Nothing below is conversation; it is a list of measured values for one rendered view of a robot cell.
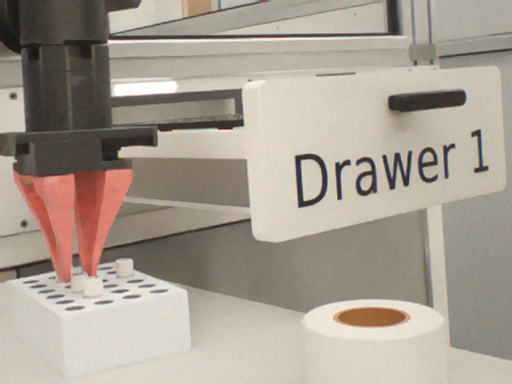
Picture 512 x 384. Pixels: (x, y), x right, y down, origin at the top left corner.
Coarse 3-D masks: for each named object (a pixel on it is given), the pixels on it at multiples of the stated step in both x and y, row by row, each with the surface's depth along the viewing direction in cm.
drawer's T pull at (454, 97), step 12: (396, 96) 56; (408, 96) 56; (420, 96) 56; (432, 96) 57; (444, 96) 58; (456, 96) 59; (396, 108) 56; (408, 108) 56; (420, 108) 56; (432, 108) 57
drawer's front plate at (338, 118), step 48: (288, 96) 53; (336, 96) 56; (384, 96) 60; (480, 96) 67; (288, 144) 53; (336, 144) 56; (384, 144) 60; (432, 144) 63; (288, 192) 53; (336, 192) 56; (384, 192) 60; (432, 192) 63; (480, 192) 67
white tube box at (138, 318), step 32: (32, 288) 55; (64, 288) 53; (128, 288) 52; (160, 288) 51; (32, 320) 52; (64, 320) 46; (96, 320) 47; (128, 320) 48; (160, 320) 49; (64, 352) 46; (96, 352) 47; (128, 352) 48; (160, 352) 49
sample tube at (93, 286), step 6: (84, 282) 50; (90, 282) 50; (96, 282) 50; (102, 282) 50; (84, 288) 50; (90, 288) 50; (96, 288) 50; (102, 288) 50; (84, 294) 50; (90, 294) 50; (96, 294) 50; (102, 294) 50
